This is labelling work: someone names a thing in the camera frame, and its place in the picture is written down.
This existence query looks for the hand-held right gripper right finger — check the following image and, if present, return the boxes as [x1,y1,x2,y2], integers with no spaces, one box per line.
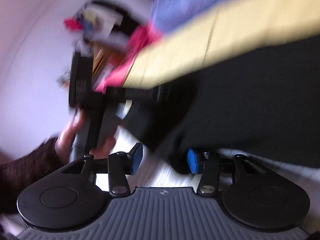
[187,149,278,196]

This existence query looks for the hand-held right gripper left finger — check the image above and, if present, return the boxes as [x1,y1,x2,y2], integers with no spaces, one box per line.
[61,142,145,197]

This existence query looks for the black pants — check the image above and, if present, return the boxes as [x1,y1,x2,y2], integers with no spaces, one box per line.
[122,34,320,176]

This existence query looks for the person's left forearm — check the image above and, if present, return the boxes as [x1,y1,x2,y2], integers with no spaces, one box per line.
[0,137,64,214]

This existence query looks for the person's left hand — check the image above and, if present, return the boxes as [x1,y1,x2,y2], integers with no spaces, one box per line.
[55,114,118,161]

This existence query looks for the pink bed sheet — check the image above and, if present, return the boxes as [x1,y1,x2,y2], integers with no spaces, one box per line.
[92,24,166,93]

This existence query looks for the pile of hanging clothes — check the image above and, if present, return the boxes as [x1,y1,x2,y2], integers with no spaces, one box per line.
[62,0,131,56]

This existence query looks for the yellow quilted blanket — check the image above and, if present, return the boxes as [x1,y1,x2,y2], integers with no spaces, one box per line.
[124,0,320,91]

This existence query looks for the blue plaid quilt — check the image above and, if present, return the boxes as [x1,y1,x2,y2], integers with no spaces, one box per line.
[149,0,275,37]

